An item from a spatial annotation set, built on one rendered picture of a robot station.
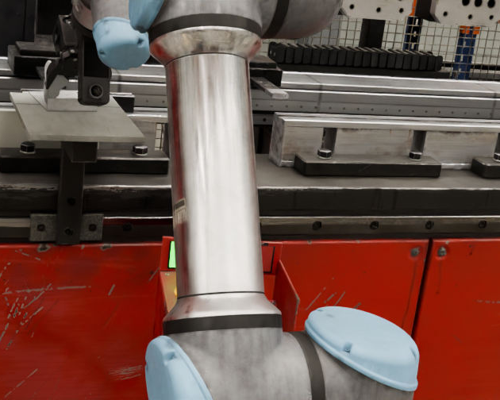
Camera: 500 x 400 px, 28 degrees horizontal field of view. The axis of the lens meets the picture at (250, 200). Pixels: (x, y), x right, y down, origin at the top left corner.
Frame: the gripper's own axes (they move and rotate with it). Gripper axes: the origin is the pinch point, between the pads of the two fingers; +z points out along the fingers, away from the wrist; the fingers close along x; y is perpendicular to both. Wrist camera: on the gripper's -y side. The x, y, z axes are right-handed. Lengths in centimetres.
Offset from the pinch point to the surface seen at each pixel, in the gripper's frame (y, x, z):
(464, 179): -14, -81, 6
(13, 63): 23.3, 2.3, 19.6
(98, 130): -11.0, -1.1, -8.0
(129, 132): -11.8, -5.9, -8.6
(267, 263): -32.4, -27.9, -0.1
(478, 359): -43, -88, 31
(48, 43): 13.8, 0.8, 1.5
